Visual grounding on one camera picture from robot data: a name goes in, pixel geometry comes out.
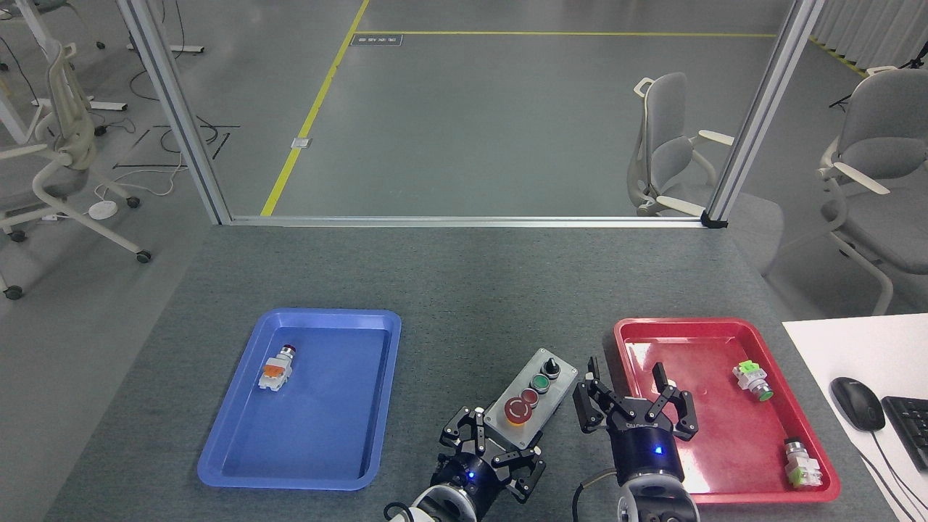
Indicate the blue plastic tray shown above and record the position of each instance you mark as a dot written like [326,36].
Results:
[326,406]

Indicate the black computer mouse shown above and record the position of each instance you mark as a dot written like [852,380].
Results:
[857,404]

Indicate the red push button orange block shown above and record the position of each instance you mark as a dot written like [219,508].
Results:
[277,371]

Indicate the green push button white block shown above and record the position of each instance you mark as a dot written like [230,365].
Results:
[751,380]

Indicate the white mesh office chair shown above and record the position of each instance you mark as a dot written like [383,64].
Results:
[69,145]

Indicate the white desk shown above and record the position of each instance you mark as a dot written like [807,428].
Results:
[855,348]

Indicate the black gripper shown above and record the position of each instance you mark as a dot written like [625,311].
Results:
[471,482]
[647,442]

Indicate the silver aluminium rail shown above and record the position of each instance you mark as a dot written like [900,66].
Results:
[464,221]

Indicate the silver push button green block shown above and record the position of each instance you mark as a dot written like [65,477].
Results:
[802,465]

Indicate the red plastic tray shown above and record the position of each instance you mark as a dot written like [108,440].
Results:
[732,435]

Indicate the grey office chair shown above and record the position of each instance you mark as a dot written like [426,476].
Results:
[670,145]
[888,145]

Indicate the white round floor disc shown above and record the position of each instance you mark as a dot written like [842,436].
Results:
[103,209]

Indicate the dark floor sign plate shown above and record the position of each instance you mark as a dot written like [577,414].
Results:
[377,40]

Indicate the silver aluminium post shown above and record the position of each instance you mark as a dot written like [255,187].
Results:
[177,109]
[761,109]

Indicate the grey control box with buttons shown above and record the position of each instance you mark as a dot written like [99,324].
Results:
[533,395]

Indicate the black keyboard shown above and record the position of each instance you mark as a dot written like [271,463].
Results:
[910,431]

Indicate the silver floor socket plate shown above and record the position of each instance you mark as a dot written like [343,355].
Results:
[301,143]

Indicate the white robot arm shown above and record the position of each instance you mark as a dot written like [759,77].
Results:
[656,504]
[435,506]

